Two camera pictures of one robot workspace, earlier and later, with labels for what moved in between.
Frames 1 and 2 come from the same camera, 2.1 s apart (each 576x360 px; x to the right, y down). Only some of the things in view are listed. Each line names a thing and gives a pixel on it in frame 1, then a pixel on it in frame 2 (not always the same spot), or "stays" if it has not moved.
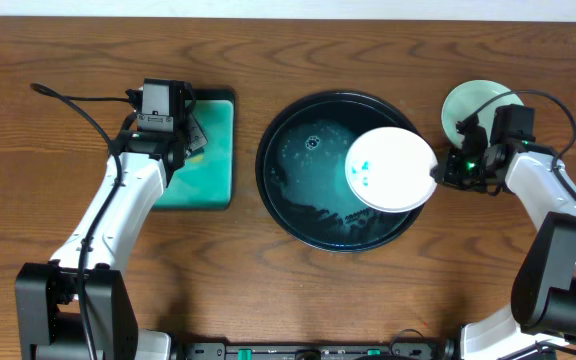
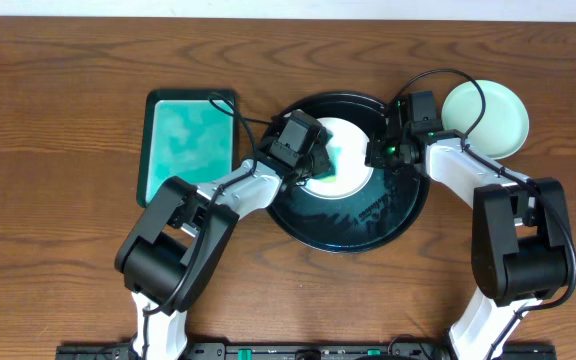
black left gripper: x=194 y=136 to x=319 y=157
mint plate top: x=463 y=101 stays
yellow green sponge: x=198 y=158 to x=330 y=176
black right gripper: x=445 y=173 to x=377 y=154
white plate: x=388 y=169 to x=348 y=152
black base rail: x=315 y=351 stays
